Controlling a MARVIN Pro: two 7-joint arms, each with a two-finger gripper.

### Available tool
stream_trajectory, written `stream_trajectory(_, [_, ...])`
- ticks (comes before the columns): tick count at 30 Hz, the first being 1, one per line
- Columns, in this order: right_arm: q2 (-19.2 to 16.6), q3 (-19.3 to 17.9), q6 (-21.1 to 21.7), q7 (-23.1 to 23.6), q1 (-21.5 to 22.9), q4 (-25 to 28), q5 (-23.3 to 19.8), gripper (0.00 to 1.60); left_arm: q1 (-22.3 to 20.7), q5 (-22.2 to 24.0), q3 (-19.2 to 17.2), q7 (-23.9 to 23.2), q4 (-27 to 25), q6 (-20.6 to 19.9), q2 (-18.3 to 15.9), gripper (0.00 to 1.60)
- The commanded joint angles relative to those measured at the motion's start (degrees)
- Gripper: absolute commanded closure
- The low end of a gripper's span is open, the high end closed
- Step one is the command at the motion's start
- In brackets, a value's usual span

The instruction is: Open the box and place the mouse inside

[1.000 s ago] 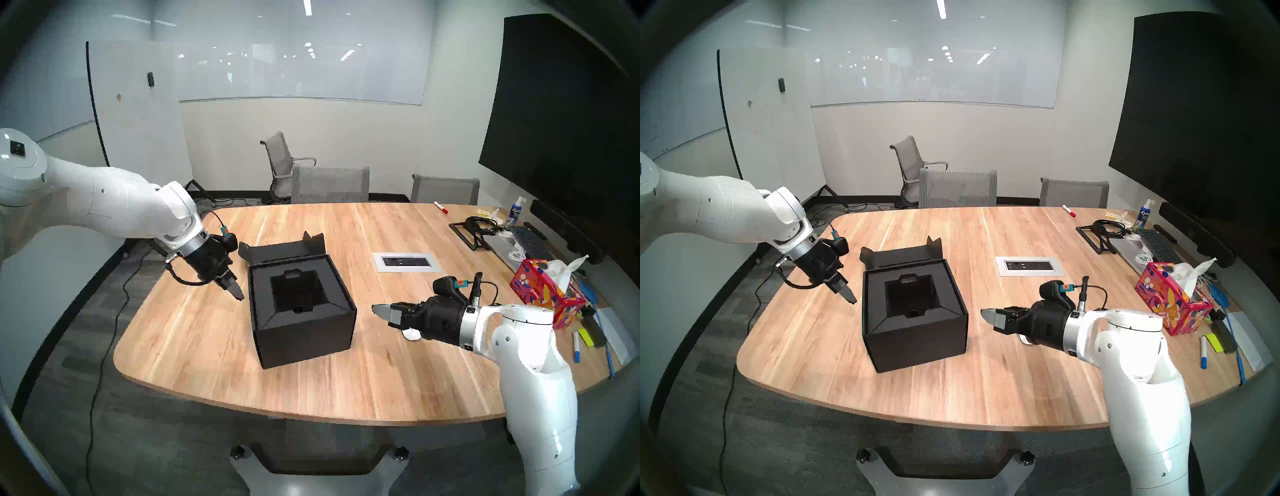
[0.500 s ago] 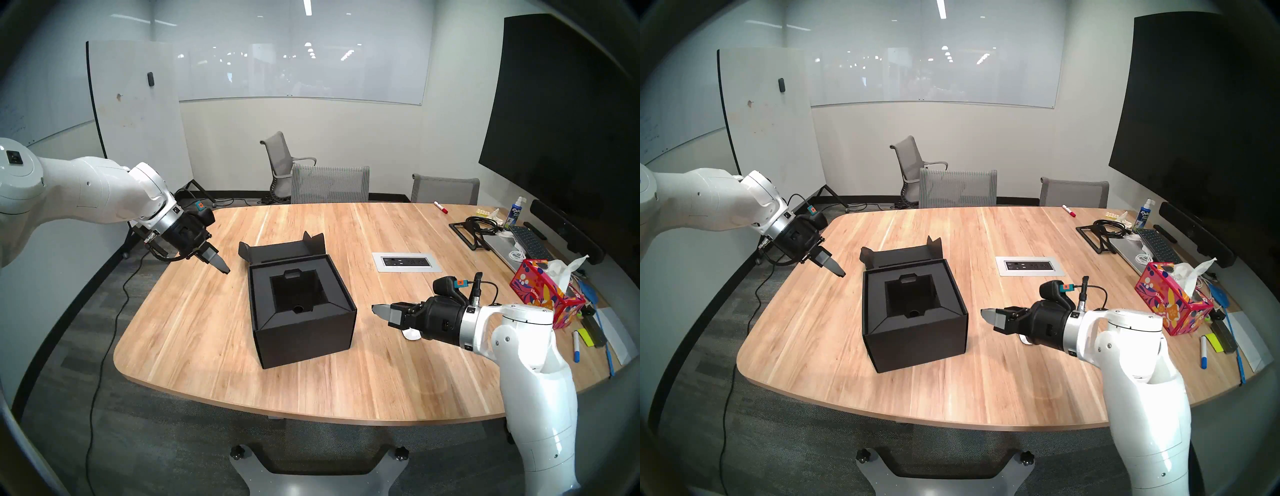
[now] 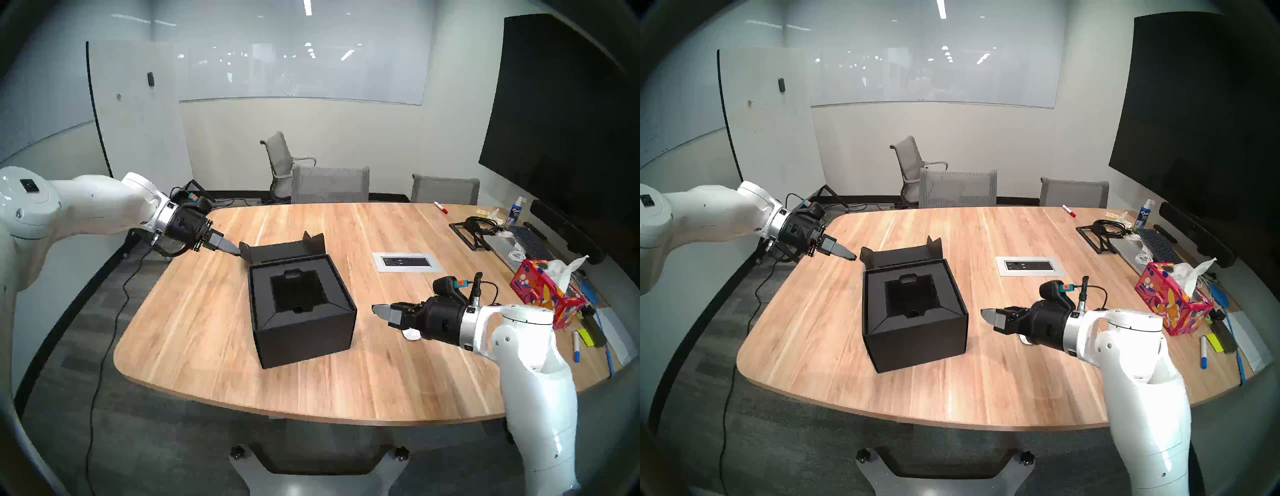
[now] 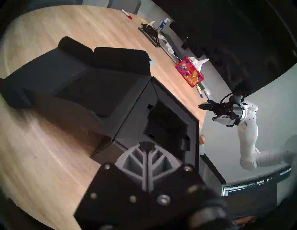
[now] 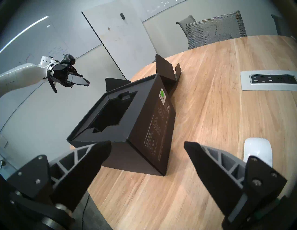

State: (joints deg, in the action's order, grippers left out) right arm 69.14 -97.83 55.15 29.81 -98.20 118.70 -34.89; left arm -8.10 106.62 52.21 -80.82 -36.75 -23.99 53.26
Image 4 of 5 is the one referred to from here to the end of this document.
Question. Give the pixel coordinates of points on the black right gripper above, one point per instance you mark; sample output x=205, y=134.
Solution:
x=234, y=109

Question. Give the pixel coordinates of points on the red floral tissue box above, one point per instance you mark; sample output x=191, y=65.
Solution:
x=189, y=73

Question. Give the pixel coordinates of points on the whiteboard cleaner spray bottle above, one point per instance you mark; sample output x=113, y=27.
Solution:
x=163, y=24

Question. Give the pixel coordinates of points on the small brown cardboard box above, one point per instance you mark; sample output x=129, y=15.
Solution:
x=202, y=139

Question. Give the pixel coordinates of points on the silver laptop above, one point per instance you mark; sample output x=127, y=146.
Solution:
x=169, y=49

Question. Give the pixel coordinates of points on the red capped marker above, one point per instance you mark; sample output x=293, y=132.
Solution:
x=127, y=14

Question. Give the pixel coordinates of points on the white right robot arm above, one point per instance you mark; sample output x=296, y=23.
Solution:
x=248, y=139

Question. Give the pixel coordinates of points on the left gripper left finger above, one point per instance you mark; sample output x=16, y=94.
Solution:
x=116, y=197

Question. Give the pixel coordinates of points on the black laptop stand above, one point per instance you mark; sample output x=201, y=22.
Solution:
x=148, y=34

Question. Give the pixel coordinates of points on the white tissue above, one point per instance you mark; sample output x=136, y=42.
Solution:
x=199, y=62

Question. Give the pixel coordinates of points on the black cardboard box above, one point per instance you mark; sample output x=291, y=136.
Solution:
x=69, y=76

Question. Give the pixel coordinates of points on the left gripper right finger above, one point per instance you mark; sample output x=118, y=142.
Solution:
x=176, y=185

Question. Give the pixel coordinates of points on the large black wall screen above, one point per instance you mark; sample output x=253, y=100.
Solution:
x=232, y=34

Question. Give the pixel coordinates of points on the blue capped marker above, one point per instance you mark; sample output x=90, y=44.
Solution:
x=200, y=92

